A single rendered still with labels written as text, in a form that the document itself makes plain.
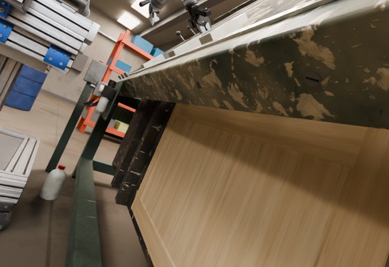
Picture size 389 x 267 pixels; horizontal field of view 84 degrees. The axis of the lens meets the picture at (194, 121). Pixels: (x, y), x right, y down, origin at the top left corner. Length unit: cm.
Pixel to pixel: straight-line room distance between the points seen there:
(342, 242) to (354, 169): 11
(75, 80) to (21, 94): 589
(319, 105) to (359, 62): 6
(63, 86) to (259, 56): 991
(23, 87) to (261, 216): 413
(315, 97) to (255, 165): 31
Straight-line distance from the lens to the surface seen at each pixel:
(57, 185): 158
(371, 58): 22
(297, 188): 47
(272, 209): 49
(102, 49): 1032
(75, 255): 91
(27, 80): 434
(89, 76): 190
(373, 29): 22
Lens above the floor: 68
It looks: 4 degrees up
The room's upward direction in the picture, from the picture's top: 23 degrees clockwise
